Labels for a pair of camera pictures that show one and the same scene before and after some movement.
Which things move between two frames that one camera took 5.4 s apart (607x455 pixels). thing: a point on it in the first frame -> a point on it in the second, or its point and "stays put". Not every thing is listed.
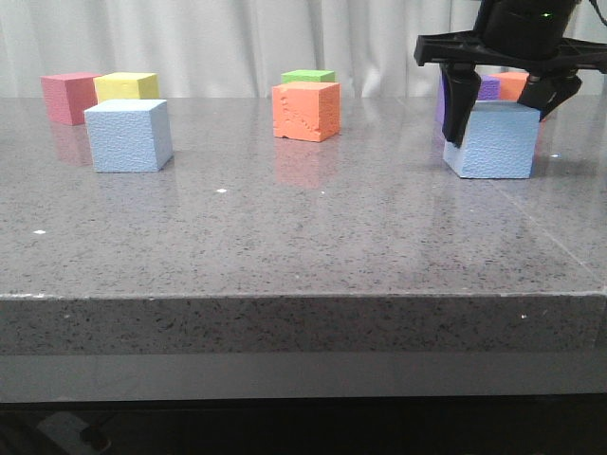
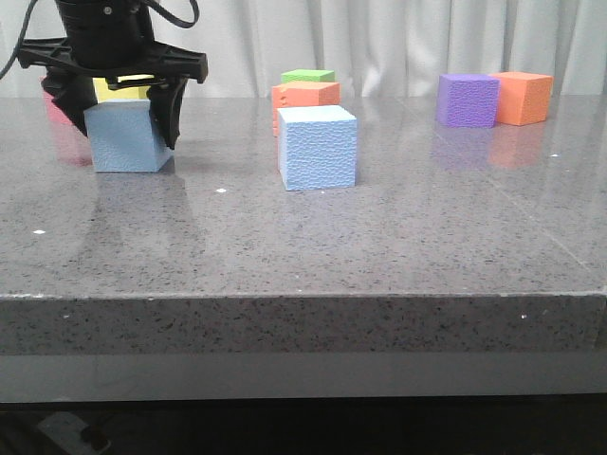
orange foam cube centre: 306,111 stays put
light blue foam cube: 129,136 stays put
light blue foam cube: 499,143 -> 317,147
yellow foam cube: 133,85 stays put
